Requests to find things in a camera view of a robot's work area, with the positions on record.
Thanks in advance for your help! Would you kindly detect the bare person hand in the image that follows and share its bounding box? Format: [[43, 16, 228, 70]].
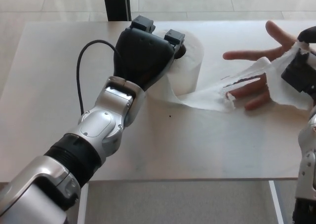
[[223, 20, 301, 111]]

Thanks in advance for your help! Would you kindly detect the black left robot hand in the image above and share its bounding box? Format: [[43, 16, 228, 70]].
[[114, 15, 187, 91]]

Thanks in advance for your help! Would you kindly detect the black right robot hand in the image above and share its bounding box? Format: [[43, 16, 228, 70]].
[[281, 26, 316, 104]]

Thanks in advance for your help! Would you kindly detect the torn toilet paper piece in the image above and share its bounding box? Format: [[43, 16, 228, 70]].
[[223, 40, 316, 111]]

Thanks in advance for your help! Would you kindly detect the white toilet paper roll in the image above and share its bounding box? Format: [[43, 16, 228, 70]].
[[147, 28, 237, 112]]

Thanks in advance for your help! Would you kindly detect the dark door frame post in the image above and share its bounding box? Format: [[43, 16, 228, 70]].
[[102, 0, 132, 22]]

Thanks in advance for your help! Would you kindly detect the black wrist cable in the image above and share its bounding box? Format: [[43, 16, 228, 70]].
[[77, 40, 122, 114]]

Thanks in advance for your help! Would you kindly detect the white table frame bar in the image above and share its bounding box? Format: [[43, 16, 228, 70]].
[[77, 183, 90, 224], [269, 180, 285, 224]]

